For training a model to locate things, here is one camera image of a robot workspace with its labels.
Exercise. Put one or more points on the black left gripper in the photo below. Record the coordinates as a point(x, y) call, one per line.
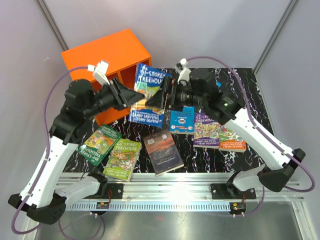
point(123, 96)

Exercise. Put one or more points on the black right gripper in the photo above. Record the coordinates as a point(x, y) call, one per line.
point(156, 100)

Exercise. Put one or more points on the blue 91-storey treehouse book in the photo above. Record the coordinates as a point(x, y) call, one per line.
point(147, 82)

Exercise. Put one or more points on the lime 65-storey treehouse book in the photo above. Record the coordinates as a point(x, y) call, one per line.
point(122, 160)

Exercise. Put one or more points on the green 104-storey treehouse book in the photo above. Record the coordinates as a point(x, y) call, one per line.
point(99, 144)

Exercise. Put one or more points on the dark purple novel book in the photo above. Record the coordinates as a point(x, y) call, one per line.
point(163, 152)

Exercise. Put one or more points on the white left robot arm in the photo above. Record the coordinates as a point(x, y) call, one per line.
point(40, 200)

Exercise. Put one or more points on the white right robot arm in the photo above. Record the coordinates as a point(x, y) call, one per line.
point(198, 88)

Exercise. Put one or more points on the bright blue paperback book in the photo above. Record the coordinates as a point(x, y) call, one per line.
point(182, 122)

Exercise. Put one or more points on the orange two-compartment shelf box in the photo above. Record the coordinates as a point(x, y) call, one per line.
point(121, 50)

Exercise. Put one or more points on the teal 26-storey treehouse book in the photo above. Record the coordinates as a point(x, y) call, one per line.
point(218, 84)

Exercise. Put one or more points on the black marble-pattern mat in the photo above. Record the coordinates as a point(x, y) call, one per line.
point(196, 160)

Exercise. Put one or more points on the purple 52-storey treehouse book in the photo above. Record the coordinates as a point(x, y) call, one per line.
point(206, 132)

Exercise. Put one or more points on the orange 78-storey treehouse book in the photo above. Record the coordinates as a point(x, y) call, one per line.
point(230, 141)

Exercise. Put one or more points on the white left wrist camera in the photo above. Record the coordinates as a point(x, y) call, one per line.
point(99, 72)

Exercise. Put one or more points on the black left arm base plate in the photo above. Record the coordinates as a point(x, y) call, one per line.
point(113, 190)

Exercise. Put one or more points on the aluminium mounting rail frame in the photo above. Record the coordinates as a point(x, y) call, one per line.
point(177, 192)

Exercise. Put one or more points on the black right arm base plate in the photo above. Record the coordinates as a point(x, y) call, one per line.
point(222, 191)

